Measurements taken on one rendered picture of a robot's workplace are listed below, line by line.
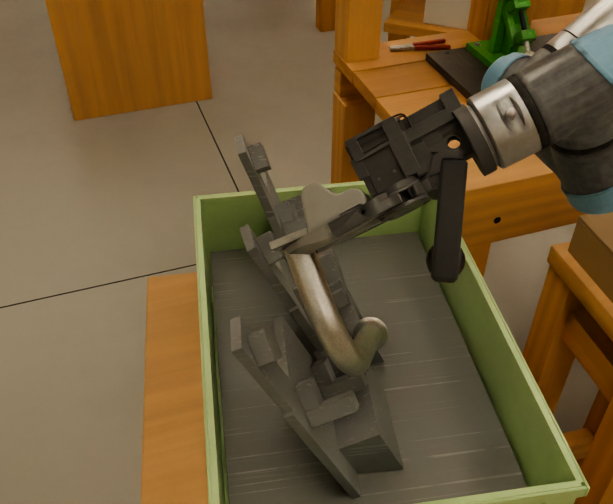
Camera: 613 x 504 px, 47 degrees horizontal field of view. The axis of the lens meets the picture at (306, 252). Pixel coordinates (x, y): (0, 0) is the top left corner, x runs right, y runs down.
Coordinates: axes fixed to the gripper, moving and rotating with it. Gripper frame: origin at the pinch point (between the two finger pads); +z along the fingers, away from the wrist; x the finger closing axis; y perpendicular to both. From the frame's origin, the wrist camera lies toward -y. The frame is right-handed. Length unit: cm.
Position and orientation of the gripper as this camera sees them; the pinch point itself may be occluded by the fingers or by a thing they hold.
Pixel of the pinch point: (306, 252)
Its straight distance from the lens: 69.7
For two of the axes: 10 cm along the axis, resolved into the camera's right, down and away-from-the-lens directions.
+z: -8.7, 4.5, 1.9
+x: -2.2, -0.1, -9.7
